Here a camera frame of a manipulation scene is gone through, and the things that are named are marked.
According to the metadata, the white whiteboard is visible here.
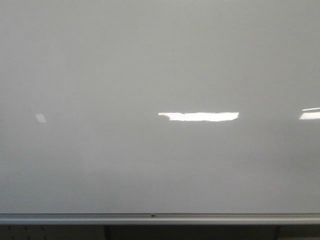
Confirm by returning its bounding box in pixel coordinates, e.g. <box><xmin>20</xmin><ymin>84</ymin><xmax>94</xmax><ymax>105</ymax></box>
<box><xmin>0</xmin><ymin>0</ymin><xmax>320</xmax><ymax>214</ymax></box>

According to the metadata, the grey aluminium marker tray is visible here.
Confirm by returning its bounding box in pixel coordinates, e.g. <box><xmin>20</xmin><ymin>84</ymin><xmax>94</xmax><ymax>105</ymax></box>
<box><xmin>0</xmin><ymin>212</ymin><xmax>320</xmax><ymax>225</ymax></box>

